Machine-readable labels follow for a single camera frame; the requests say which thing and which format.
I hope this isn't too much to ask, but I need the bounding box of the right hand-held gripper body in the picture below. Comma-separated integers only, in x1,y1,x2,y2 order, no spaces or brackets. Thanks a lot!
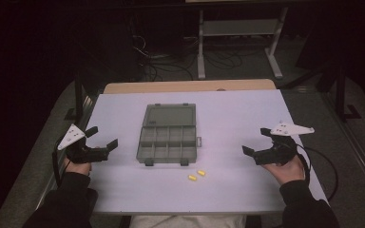
254,122,316,166

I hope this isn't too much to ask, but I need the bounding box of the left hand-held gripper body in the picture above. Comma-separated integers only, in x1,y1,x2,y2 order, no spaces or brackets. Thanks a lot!
56,123,110,164

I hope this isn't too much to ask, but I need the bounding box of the grey plastic compartment box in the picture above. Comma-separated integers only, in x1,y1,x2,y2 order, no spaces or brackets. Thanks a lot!
135,103,203,167

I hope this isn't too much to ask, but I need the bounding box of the person's left hand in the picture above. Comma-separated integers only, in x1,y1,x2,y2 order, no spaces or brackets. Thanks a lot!
63,157,93,177

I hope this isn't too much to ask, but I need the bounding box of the person's right hand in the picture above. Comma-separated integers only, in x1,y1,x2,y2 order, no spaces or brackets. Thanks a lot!
261,154,306,186

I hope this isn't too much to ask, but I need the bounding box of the black metal stand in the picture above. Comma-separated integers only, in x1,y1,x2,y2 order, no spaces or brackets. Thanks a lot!
315,61,363,124
64,74,92,122

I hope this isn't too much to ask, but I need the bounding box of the light wooden table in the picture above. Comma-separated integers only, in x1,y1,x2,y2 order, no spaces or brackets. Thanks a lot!
103,78,278,95

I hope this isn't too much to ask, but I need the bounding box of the aluminium frame rail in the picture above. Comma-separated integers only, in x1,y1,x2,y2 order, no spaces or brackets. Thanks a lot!
321,91,365,207
35,94,97,211

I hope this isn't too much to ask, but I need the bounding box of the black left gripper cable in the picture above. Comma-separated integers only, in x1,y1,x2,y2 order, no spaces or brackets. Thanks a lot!
51,138,72,188

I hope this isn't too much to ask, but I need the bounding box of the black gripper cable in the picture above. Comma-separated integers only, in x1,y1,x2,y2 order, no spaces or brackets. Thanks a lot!
51,138,72,188
293,142,339,202

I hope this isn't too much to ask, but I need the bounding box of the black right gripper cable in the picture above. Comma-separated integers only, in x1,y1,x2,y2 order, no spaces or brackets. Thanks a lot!
293,142,339,202

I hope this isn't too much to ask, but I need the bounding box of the tangle of black floor cables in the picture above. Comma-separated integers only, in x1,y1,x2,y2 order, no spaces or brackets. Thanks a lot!
132,33,267,83

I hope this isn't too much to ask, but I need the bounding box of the white metal desk frame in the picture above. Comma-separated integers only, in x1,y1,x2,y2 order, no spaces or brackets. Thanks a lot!
197,7,290,81

